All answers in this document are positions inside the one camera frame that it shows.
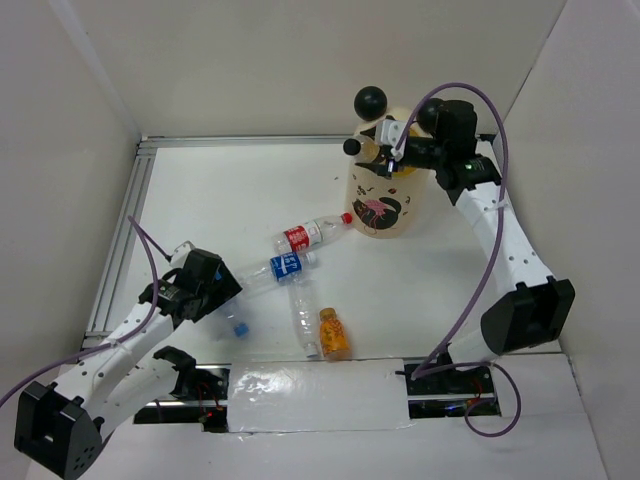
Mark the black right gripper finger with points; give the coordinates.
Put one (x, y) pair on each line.
(382, 132)
(386, 169)

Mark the blue label clear bottle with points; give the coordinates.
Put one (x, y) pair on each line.
(277, 271)

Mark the orange juice bottle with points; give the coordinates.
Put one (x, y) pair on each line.
(333, 338)

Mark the white taped cover sheet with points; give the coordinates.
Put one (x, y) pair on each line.
(293, 397)

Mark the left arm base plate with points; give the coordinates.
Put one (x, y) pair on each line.
(204, 406)

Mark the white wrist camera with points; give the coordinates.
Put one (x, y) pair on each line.
(401, 134)
(179, 255)

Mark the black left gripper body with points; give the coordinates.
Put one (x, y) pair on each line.
(207, 296)

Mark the blue label crushed bottle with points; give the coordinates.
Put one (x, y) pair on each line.
(230, 320)

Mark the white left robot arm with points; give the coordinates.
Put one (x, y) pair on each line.
(65, 425)

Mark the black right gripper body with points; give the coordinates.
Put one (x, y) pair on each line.
(425, 153)

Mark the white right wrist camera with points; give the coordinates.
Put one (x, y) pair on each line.
(401, 134)

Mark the red label plastic bottle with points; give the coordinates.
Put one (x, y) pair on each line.
(311, 234)

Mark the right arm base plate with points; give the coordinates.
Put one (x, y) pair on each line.
(450, 394)

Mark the clear unlabelled plastic bottle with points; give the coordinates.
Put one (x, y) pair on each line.
(305, 315)

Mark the aluminium frame rail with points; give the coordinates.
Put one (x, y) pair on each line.
(230, 196)

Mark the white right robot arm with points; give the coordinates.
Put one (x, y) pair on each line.
(440, 136)

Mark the cream bin with black ears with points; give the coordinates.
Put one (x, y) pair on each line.
(382, 208)

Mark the black label small bottle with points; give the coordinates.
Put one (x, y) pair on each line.
(363, 150)

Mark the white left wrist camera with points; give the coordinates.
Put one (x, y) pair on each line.
(179, 255)

